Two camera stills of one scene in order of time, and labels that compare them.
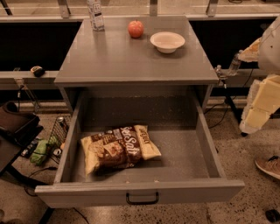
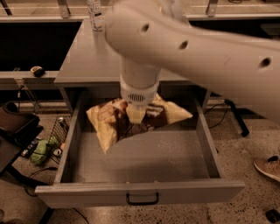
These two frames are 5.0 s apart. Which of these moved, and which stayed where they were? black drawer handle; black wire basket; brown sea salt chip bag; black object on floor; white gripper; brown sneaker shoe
Moved: brown sea salt chip bag; white gripper
Stayed: brown sneaker shoe; black drawer handle; black wire basket; black object on floor
